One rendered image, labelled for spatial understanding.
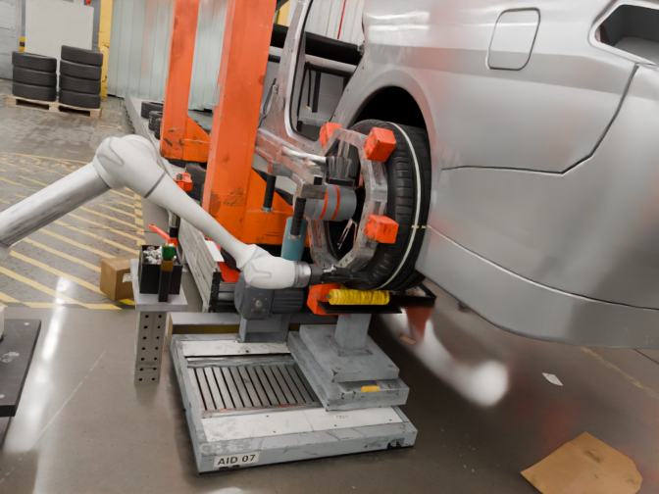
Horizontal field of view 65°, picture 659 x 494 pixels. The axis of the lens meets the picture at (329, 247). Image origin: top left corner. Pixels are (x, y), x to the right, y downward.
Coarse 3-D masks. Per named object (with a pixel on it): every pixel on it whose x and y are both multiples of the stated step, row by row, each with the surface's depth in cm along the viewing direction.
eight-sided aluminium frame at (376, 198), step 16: (336, 128) 199; (336, 144) 208; (352, 144) 186; (368, 160) 177; (368, 176) 174; (368, 192) 173; (384, 192) 173; (368, 208) 173; (320, 224) 219; (320, 240) 218; (368, 240) 180; (320, 256) 207; (352, 256) 181; (368, 256) 180
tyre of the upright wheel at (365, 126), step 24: (408, 144) 180; (408, 168) 175; (408, 192) 173; (408, 216) 173; (408, 240) 176; (384, 264) 179; (408, 264) 183; (360, 288) 195; (384, 288) 197; (408, 288) 200
